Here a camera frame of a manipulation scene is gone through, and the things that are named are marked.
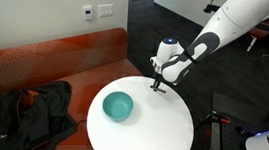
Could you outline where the black jacket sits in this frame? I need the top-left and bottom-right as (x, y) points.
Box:
(0, 74), (83, 150)

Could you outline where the orange patterned sofa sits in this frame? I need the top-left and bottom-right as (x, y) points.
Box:
(0, 15), (148, 150)

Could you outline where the black camera on mount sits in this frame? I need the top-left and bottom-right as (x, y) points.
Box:
(202, 0), (223, 16)

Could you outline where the teal blue bowl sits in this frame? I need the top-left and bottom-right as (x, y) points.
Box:
(100, 89), (137, 125)

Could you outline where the white wall thermostat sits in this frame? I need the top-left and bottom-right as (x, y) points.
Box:
(80, 4), (95, 22)

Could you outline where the dark marker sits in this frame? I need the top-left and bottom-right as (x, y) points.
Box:
(149, 85), (168, 94)

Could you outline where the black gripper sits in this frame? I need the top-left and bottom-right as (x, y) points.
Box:
(152, 71), (168, 92)

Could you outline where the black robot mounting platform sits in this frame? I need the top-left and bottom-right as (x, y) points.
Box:
(193, 90), (269, 150)

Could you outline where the white light switch plate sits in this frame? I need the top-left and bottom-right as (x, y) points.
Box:
(96, 2), (116, 20)

